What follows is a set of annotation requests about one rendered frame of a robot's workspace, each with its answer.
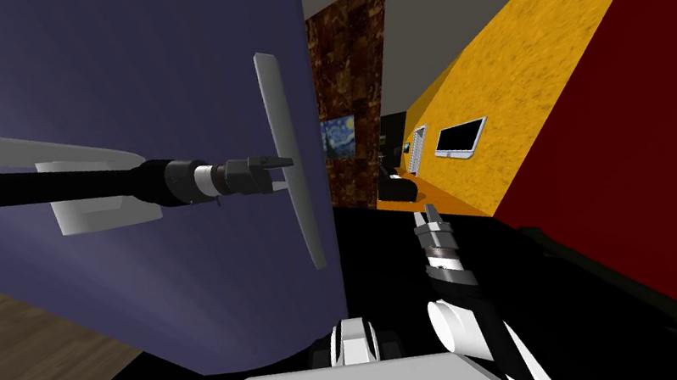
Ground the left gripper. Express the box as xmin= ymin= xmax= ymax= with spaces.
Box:
xmin=221 ymin=148 xmax=299 ymax=203

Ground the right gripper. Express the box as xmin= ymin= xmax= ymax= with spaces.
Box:
xmin=410 ymin=199 xmax=457 ymax=253

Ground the grey bar handle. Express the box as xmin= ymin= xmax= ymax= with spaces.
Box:
xmin=251 ymin=46 xmax=330 ymax=276

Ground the black sofa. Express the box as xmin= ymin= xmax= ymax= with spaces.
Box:
xmin=373 ymin=163 xmax=422 ymax=209

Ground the white door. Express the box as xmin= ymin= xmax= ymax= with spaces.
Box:
xmin=400 ymin=124 xmax=436 ymax=177

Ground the blue night-sky painting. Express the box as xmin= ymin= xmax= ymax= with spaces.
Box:
xmin=318 ymin=115 xmax=362 ymax=163

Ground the white-framed black window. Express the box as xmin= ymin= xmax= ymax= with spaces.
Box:
xmin=430 ymin=116 xmax=495 ymax=165

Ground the blue-purple appliance door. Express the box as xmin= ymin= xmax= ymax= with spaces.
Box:
xmin=0 ymin=0 xmax=362 ymax=380

